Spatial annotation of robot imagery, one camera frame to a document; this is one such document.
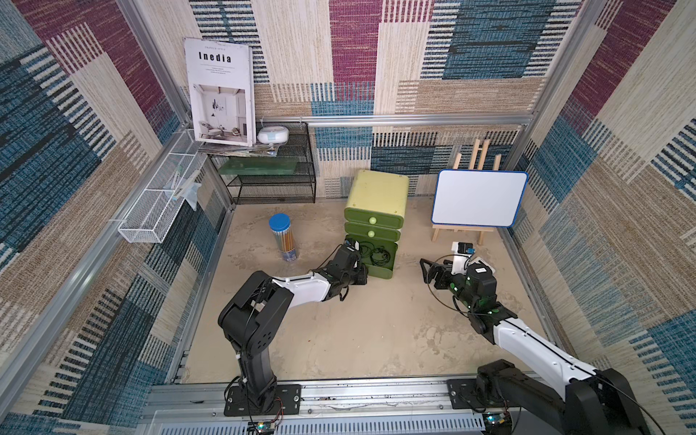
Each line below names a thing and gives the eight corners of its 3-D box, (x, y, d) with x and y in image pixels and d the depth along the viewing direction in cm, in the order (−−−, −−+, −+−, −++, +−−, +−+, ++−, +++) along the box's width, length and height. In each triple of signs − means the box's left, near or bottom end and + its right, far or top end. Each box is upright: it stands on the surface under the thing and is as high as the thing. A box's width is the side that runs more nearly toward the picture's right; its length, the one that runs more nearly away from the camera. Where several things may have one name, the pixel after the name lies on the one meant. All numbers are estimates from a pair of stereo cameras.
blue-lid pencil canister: (280, 262, 103) (267, 228, 88) (283, 248, 107) (270, 213, 92) (296, 262, 103) (286, 228, 88) (298, 248, 107) (289, 213, 92)
